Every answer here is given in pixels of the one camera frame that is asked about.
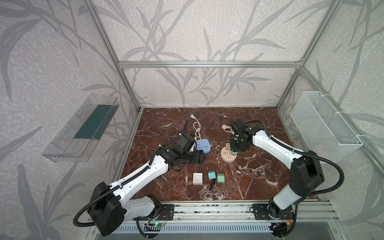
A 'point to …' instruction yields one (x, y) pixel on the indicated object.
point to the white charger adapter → (198, 178)
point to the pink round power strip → (226, 155)
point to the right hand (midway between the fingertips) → (233, 144)
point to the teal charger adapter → (211, 174)
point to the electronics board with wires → (159, 221)
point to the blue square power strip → (204, 144)
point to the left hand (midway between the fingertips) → (202, 153)
